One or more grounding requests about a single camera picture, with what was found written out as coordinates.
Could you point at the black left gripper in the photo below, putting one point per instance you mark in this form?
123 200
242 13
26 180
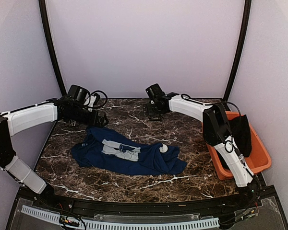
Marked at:
99 123

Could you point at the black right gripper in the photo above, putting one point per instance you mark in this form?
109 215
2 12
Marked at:
148 110

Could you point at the blue printed t-shirt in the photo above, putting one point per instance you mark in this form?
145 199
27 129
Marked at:
107 149

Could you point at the round gold white brooch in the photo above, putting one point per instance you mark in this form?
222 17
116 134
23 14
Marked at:
163 148

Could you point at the black brooch box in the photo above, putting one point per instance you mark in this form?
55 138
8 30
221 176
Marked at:
156 118

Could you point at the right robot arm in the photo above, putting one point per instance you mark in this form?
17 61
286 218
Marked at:
246 181

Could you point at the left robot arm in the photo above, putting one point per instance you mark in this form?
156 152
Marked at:
77 105

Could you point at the black garment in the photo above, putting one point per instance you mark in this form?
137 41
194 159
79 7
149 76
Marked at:
240 129

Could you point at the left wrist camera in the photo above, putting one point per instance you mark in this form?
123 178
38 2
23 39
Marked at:
91 102

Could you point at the black front rail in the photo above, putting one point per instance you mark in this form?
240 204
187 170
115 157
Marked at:
217 207

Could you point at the left black frame post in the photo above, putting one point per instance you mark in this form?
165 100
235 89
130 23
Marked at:
50 46

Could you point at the black frame post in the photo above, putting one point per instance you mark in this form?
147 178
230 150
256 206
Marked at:
239 48
50 46

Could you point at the white slotted cable duct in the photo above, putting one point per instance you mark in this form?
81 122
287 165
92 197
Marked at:
112 222

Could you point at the right black frame post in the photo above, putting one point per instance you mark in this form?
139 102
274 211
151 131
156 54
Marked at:
239 48

